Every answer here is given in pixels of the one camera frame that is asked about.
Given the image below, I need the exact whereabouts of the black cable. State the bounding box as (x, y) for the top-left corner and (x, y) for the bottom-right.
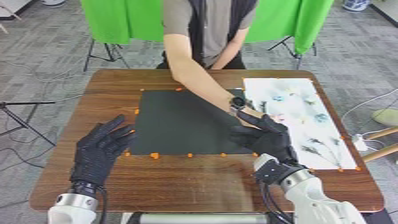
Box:
(257, 181), (292, 224)

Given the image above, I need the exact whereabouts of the pale grey bar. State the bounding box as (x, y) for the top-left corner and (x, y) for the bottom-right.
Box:
(125, 212), (271, 224)

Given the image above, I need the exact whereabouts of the dark mat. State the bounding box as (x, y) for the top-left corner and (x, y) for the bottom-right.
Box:
(127, 87), (260, 156)

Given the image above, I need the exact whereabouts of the person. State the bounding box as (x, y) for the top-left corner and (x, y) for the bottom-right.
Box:
(154, 0), (269, 129)

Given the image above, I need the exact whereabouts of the white power strip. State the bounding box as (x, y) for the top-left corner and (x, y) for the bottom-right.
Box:
(349, 133), (370, 152)

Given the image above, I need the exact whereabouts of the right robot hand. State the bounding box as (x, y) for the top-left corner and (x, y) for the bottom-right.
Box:
(225, 111), (301, 165)

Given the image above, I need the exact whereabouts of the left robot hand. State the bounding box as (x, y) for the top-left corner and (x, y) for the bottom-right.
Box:
(68, 114), (140, 188)

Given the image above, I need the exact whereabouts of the black tripod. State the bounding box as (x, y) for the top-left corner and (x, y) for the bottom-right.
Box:
(0, 100), (58, 148)

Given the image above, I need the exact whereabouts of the white sheet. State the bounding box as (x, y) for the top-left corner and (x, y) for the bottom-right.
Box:
(241, 77), (360, 172)

